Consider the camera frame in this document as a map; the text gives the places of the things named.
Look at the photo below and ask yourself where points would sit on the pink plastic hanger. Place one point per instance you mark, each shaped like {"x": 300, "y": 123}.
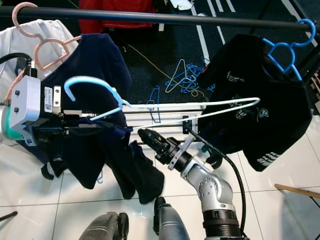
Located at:
{"x": 14, "y": 21}

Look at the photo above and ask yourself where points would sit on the grey robot right leg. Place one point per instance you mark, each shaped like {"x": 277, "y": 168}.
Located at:
{"x": 172, "y": 225}

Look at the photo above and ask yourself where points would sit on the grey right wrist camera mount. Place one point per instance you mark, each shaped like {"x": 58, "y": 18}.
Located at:
{"x": 182, "y": 150}

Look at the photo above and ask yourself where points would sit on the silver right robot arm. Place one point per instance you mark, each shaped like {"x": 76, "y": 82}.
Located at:
{"x": 210, "y": 190}

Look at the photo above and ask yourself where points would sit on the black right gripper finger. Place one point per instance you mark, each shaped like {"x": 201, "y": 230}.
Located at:
{"x": 152, "y": 139}

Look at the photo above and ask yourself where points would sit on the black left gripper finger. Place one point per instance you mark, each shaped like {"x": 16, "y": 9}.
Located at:
{"x": 100, "y": 130}
{"x": 92, "y": 117}

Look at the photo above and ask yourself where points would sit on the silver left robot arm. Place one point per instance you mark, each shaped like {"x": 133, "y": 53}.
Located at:
{"x": 10, "y": 122}

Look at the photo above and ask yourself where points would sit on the black t-shirt white print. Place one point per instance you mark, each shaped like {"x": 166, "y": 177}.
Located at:
{"x": 245, "y": 75}

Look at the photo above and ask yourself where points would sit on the white device with buttons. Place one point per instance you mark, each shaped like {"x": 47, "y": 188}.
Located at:
{"x": 180, "y": 4}

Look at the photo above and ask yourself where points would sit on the red cloth yellow print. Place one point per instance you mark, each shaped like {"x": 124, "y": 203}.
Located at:
{"x": 115, "y": 5}

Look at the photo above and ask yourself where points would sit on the white chair wooden legs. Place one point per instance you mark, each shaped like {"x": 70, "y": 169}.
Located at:
{"x": 297, "y": 191}

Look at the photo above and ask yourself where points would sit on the dark navy shirt yellow logo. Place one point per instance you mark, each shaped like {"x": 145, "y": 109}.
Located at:
{"x": 130, "y": 175}

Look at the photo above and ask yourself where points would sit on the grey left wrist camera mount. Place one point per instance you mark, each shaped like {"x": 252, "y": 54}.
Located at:
{"x": 27, "y": 105}

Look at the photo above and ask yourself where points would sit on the grey robot leg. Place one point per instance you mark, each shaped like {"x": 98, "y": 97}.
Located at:
{"x": 105, "y": 227}
{"x": 172, "y": 225}

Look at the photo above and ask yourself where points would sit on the light blue plastic hanger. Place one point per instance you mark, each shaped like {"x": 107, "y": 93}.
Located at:
{"x": 87, "y": 79}

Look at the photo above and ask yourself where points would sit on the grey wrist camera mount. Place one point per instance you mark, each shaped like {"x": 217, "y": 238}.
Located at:
{"x": 182, "y": 150}
{"x": 27, "y": 105}

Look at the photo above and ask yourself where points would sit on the grey robot left leg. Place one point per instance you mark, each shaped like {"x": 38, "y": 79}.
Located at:
{"x": 105, "y": 227}

